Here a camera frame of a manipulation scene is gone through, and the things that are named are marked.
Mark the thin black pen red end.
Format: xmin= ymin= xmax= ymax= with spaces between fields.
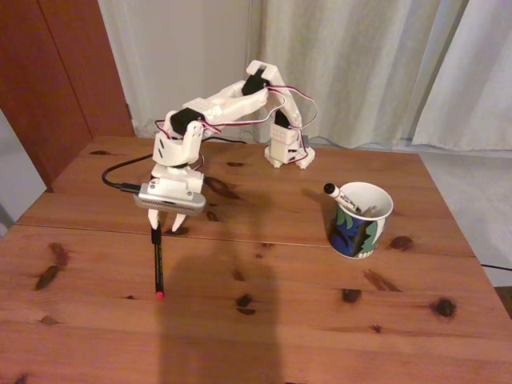
xmin=150 ymin=223 xmax=165 ymax=300

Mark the white marker black cap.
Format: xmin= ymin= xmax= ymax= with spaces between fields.
xmin=322 ymin=182 xmax=364 ymax=217

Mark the brown wooden door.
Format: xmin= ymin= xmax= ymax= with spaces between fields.
xmin=0 ymin=0 xmax=136 ymax=193

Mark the white mug blue green print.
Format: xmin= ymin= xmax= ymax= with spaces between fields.
xmin=328 ymin=182 xmax=395 ymax=260

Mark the white curtain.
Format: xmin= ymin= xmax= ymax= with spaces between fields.
xmin=411 ymin=0 xmax=512 ymax=152
xmin=243 ymin=0 xmax=469 ymax=150

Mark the silver oval camera box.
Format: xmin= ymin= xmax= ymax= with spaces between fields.
xmin=134 ymin=182 xmax=208 ymax=218

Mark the black camera cable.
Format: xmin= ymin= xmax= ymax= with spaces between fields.
xmin=102 ymin=135 xmax=249 ymax=193

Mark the red white servo wire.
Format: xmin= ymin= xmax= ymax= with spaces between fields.
xmin=266 ymin=85 xmax=321 ymax=131

